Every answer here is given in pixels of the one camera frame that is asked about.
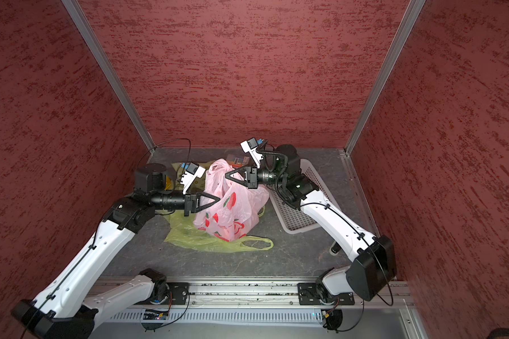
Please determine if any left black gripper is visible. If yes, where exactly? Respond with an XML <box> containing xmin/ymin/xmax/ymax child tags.
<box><xmin>150</xmin><ymin>184</ymin><xmax>220</xmax><ymax>217</ymax></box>

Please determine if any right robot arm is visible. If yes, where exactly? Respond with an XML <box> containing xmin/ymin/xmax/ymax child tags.
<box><xmin>225</xmin><ymin>138</ymin><xmax>397</xmax><ymax>304</ymax></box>

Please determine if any left aluminium corner post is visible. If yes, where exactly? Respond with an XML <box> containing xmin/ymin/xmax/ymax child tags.
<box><xmin>62</xmin><ymin>0</ymin><xmax>156</xmax><ymax>153</ymax></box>

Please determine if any green plastic bag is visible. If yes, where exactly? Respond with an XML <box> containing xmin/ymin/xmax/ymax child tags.
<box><xmin>163</xmin><ymin>162</ymin><xmax>275</xmax><ymax>254</ymax></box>

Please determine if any crayon box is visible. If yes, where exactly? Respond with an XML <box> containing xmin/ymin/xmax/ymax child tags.
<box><xmin>226</xmin><ymin>154</ymin><xmax>250</xmax><ymax>168</ymax></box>

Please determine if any pink plastic bag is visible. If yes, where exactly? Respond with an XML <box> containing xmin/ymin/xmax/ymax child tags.
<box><xmin>193</xmin><ymin>159</ymin><xmax>269</xmax><ymax>242</ymax></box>

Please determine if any aluminium front rail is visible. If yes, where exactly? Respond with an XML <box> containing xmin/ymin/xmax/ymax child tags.
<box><xmin>69</xmin><ymin>277</ymin><xmax>414</xmax><ymax>310</ymax></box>

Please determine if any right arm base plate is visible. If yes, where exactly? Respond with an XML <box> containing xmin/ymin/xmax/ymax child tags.
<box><xmin>297</xmin><ymin>282</ymin><xmax>356</xmax><ymax>307</ymax></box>

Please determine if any white plastic basket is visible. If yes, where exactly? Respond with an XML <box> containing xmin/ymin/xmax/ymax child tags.
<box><xmin>269</xmin><ymin>159</ymin><xmax>342</xmax><ymax>234</ymax></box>

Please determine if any right aluminium corner post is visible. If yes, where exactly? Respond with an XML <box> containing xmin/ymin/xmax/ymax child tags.
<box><xmin>344</xmin><ymin>0</ymin><xmax>426</xmax><ymax>158</ymax></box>

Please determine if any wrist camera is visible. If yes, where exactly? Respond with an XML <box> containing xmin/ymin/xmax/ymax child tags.
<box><xmin>180</xmin><ymin>162</ymin><xmax>206</xmax><ymax>194</ymax></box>
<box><xmin>240</xmin><ymin>138</ymin><xmax>264</xmax><ymax>169</ymax></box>

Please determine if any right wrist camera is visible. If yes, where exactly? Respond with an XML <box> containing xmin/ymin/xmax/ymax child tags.
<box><xmin>240</xmin><ymin>138</ymin><xmax>264</xmax><ymax>169</ymax></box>

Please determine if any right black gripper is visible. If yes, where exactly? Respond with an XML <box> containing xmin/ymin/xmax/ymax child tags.
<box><xmin>228</xmin><ymin>161</ymin><xmax>289</xmax><ymax>187</ymax></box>

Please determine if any yellow pencil cup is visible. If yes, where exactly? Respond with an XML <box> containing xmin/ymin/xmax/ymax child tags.
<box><xmin>165</xmin><ymin>177</ymin><xmax>175</xmax><ymax>191</ymax></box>

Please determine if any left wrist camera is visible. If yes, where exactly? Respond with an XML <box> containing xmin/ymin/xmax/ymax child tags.
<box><xmin>180</xmin><ymin>162</ymin><xmax>206</xmax><ymax>194</ymax></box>

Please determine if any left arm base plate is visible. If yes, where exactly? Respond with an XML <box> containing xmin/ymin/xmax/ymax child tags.
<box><xmin>129</xmin><ymin>281</ymin><xmax>190</xmax><ymax>306</ymax></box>

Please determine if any aluminium corner post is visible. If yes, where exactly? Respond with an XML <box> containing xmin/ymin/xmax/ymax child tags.
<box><xmin>344</xmin><ymin>0</ymin><xmax>426</xmax><ymax>158</ymax></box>
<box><xmin>62</xmin><ymin>0</ymin><xmax>156</xmax><ymax>153</ymax></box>

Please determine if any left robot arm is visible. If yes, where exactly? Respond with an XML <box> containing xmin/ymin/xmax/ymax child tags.
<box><xmin>11</xmin><ymin>162</ymin><xmax>220</xmax><ymax>338</ymax></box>

